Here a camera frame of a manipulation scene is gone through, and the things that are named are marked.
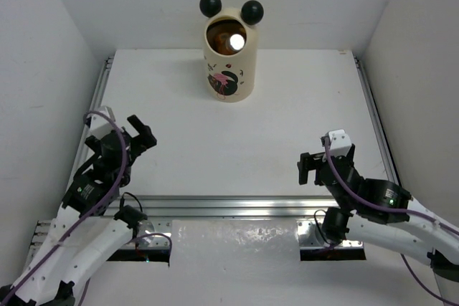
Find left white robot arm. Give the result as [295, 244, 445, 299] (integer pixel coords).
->
[1, 111, 157, 305]

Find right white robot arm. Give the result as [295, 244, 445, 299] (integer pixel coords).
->
[297, 134, 458, 305]

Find cream cat trash bin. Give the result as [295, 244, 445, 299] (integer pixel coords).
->
[199, 0, 265, 102]

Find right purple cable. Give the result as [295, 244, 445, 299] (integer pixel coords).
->
[322, 137, 459, 306]

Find purple cable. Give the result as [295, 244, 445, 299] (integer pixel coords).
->
[0, 110, 173, 306]
[322, 137, 459, 306]

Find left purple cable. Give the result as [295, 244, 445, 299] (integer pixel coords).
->
[0, 110, 173, 306]

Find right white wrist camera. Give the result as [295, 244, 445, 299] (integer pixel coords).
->
[321, 129, 352, 157]

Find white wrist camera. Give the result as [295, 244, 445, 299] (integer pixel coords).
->
[86, 106, 115, 140]
[321, 129, 352, 157]

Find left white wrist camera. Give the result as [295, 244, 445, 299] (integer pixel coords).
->
[86, 106, 115, 140]

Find aluminium table edge rail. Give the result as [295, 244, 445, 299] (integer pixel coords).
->
[28, 194, 402, 218]

